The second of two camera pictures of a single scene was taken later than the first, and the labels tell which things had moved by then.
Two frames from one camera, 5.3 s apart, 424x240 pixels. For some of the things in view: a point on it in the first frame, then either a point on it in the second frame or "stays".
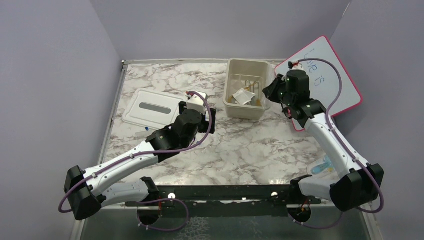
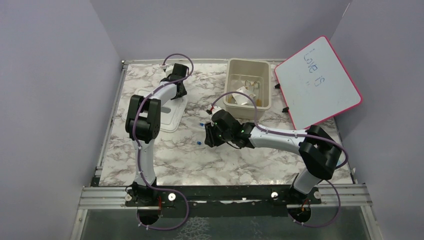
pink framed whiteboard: [323, 78] stays
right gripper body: [278, 92] → [216, 137]
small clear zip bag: [244, 96] stays
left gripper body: [204, 125] → [180, 94]
